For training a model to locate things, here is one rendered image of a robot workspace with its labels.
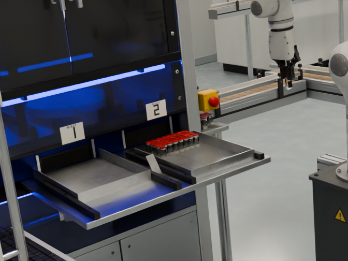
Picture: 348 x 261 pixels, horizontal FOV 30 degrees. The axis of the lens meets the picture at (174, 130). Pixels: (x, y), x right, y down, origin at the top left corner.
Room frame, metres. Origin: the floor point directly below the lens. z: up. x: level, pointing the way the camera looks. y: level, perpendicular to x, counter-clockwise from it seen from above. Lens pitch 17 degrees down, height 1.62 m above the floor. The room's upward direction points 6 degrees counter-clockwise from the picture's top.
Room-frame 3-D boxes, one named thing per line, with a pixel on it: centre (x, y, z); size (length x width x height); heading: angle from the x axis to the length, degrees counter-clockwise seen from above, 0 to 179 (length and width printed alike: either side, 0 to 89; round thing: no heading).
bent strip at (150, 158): (1.96, 0.05, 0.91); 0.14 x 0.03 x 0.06; 34
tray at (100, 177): (2.02, 0.29, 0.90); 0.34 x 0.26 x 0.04; 33
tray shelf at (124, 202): (2.05, 0.11, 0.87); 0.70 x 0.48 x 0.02; 123
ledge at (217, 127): (2.48, -0.13, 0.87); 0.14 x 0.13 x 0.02; 33
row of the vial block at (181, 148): (2.18, -0.01, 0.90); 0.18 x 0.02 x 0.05; 123
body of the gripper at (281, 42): (2.13, -0.39, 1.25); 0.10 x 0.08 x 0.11; 36
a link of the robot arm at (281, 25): (2.13, -0.39, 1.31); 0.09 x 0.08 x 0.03; 36
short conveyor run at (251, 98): (2.72, -0.30, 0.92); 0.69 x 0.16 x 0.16; 123
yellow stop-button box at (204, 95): (2.44, -0.14, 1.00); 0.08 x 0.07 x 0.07; 33
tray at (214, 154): (2.11, -0.06, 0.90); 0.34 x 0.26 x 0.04; 33
